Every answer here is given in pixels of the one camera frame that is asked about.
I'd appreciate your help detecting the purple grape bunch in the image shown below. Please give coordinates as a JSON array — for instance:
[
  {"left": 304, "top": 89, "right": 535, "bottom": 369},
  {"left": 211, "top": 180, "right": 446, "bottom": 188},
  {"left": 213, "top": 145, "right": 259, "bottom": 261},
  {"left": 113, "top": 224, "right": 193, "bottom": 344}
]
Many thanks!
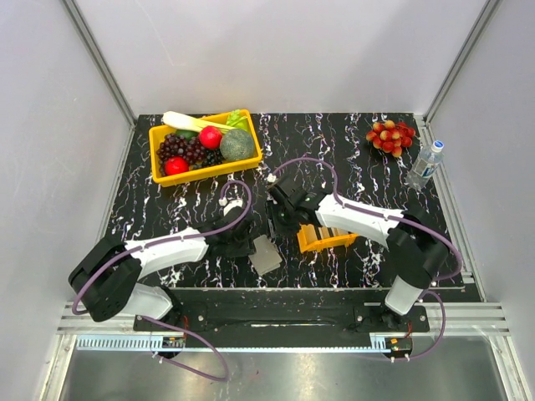
[{"left": 156, "top": 134, "right": 207, "bottom": 166}]

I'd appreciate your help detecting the green avocado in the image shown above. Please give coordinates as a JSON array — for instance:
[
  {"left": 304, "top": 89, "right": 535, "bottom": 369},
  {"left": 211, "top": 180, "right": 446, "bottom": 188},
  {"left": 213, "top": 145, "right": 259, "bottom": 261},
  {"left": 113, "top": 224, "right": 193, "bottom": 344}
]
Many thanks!
[{"left": 175, "top": 129, "right": 198, "bottom": 141}]

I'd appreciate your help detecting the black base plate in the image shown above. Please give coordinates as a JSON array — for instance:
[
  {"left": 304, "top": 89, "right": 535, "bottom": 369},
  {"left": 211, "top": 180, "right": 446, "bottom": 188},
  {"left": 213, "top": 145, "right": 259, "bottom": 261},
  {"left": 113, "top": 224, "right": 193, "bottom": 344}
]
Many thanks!
[{"left": 133, "top": 287, "right": 431, "bottom": 350}]

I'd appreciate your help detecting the dark grape bunch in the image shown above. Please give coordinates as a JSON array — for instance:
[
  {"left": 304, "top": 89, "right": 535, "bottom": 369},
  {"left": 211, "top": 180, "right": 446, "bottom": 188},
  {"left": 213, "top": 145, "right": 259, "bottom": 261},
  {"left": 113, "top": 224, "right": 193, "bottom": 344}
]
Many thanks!
[{"left": 201, "top": 149, "right": 225, "bottom": 168}]

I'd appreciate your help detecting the clear water bottle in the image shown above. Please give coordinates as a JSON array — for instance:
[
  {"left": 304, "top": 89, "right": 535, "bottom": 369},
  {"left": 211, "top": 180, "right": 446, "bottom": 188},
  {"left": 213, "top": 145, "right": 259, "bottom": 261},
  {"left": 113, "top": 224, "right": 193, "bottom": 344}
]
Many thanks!
[{"left": 405, "top": 140, "right": 444, "bottom": 190}]

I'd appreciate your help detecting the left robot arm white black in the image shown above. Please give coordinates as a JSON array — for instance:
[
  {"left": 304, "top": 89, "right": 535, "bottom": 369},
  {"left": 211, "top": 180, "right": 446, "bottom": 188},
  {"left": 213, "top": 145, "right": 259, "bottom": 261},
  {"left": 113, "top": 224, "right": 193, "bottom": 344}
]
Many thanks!
[{"left": 68, "top": 206, "right": 254, "bottom": 330}]

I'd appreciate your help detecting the small yellow card bin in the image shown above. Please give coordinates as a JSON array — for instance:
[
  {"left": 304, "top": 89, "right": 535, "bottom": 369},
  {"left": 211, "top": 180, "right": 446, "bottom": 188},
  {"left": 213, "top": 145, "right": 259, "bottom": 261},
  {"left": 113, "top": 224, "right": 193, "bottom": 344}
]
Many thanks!
[{"left": 297, "top": 225, "right": 358, "bottom": 253}]

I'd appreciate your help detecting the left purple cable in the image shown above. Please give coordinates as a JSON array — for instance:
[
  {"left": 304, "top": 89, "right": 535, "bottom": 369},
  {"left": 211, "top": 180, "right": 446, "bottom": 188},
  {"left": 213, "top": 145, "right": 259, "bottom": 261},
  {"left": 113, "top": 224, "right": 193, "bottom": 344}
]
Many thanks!
[{"left": 71, "top": 180, "right": 252, "bottom": 382}]

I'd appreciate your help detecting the stack of credit cards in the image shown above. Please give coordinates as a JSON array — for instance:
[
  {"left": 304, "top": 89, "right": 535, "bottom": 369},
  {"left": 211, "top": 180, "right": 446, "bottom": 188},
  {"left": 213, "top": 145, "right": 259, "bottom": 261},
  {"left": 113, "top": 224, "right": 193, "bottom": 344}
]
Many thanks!
[{"left": 302, "top": 225, "right": 349, "bottom": 242}]

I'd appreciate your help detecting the white green leek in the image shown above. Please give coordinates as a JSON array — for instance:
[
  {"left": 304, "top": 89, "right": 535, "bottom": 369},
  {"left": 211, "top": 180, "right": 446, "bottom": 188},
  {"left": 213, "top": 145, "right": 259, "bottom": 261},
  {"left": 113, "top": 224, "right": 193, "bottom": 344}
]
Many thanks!
[{"left": 162, "top": 111, "right": 233, "bottom": 132}]

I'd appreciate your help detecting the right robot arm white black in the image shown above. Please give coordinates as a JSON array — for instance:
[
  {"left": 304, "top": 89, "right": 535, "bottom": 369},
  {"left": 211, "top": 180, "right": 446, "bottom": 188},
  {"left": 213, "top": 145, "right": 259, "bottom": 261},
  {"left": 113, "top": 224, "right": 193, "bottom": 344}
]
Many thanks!
[{"left": 266, "top": 175, "right": 451, "bottom": 331}]

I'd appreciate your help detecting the red pomegranate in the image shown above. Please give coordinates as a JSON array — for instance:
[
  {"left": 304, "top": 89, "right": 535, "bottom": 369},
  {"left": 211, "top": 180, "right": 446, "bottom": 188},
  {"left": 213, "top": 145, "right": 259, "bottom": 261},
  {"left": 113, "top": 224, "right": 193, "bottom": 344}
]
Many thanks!
[{"left": 198, "top": 125, "right": 222, "bottom": 150}]

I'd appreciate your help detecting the red lychee bunch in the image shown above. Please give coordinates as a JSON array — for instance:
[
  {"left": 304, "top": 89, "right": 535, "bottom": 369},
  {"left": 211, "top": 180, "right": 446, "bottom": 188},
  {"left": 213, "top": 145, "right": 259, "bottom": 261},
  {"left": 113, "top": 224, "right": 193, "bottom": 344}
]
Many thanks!
[{"left": 365, "top": 119, "right": 416, "bottom": 159}]

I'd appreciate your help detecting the green melon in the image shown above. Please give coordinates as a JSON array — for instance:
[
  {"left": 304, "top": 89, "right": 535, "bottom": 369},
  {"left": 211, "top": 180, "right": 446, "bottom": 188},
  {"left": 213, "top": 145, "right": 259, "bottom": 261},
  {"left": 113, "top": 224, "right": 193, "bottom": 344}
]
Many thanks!
[{"left": 219, "top": 129, "right": 255, "bottom": 161}]

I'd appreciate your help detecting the large yellow fruit bin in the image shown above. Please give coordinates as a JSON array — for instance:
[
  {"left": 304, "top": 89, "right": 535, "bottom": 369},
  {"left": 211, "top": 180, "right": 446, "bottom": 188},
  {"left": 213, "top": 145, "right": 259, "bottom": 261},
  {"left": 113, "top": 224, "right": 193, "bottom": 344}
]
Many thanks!
[{"left": 148, "top": 109, "right": 262, "bottom": 187}]

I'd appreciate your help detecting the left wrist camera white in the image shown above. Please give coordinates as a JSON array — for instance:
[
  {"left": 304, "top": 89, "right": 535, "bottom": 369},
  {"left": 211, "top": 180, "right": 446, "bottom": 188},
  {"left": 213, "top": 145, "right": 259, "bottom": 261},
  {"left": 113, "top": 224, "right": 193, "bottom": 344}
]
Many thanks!
[{"left": 219, "top": 198, "right": 244, "bottom": 216}]

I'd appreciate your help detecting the red apple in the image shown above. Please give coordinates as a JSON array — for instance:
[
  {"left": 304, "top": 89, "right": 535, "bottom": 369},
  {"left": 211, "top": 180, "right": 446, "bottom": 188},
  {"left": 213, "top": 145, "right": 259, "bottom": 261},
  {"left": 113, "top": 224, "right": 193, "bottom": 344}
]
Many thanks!
[{"left": 164, "top": 156, "right": 190, "bottom": 176}]

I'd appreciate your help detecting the green lettuce leaf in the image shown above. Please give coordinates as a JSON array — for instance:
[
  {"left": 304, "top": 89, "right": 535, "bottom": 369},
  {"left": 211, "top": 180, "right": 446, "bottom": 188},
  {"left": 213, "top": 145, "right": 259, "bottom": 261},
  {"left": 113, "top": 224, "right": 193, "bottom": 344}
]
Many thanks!
[{"left": 226, "top": 109, "right": 249, "bottom": 132}]

